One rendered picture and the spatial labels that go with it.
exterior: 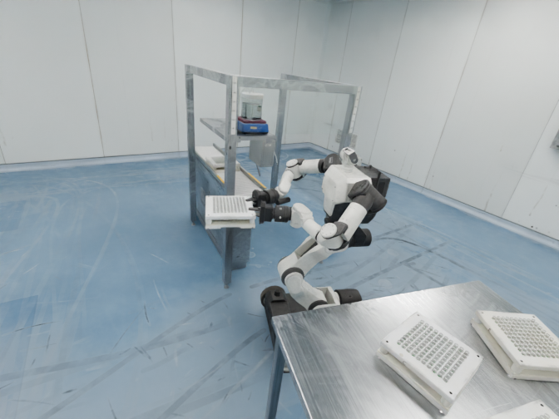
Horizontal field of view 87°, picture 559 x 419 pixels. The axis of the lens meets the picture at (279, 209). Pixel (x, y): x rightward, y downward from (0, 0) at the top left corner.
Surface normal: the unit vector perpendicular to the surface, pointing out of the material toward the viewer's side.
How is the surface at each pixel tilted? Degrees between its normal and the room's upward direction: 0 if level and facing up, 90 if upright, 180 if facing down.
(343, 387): 0
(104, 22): 90
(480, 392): 0
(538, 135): 90
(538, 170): 90
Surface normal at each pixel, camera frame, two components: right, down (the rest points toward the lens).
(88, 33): 0.57, 0.41
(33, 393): 0.11, -0.89
